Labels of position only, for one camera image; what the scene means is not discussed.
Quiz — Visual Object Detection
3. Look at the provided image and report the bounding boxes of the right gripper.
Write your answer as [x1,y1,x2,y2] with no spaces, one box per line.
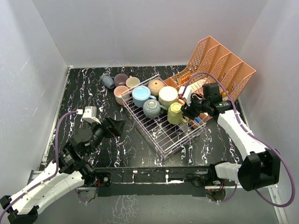
[180,95,209,120]

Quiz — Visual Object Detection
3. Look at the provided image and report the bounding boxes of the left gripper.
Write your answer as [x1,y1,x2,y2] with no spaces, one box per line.
[86,115,126,156]

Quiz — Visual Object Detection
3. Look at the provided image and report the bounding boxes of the yellow-green mug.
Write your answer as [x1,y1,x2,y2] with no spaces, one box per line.
[167,102,189,125]

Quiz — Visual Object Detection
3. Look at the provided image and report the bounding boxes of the grey mug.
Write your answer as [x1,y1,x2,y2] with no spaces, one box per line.
[142,99,167,119]

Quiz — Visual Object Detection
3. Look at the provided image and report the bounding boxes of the beige round mug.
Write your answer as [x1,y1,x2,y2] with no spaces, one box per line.
[148,80,165,97]

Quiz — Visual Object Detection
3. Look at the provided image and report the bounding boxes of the light blue mug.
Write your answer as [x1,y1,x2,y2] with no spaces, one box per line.
[132,86,157,107]

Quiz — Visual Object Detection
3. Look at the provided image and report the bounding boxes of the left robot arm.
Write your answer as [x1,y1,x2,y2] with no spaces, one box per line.
[0,117,126,224]

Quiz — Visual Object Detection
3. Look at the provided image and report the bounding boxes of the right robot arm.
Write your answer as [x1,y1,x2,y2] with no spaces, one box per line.
[178,83,280,191]

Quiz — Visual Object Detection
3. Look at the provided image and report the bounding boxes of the small grey-blue cup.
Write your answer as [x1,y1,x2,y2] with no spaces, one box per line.
[100,74,115,89]

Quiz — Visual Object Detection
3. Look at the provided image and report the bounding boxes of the purple mug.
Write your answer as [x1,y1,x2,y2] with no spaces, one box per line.
[114,74,128,87]

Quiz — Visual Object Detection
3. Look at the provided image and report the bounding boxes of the pink mug white inside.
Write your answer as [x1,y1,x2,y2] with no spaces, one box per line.
[126,77,140,89]

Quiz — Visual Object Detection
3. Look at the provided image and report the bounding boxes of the peach desk organizer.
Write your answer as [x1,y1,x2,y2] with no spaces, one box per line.
[162,35,256,129]

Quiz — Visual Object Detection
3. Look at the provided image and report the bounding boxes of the white wire dish rack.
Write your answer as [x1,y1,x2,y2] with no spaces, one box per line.
[124,75,206,159]

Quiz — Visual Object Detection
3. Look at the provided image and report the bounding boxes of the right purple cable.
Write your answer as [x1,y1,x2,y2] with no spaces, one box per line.
[185,71,296,208]

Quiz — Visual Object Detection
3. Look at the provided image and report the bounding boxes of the purple cable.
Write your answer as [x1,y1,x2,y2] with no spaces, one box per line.
[185,71,296,208]
[0,111,79,220]

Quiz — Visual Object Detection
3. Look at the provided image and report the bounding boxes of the black front rail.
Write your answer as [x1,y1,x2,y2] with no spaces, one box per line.
[78,166,234,197]

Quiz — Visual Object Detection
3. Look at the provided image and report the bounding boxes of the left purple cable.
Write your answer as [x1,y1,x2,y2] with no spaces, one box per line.
[0,111,79,220]

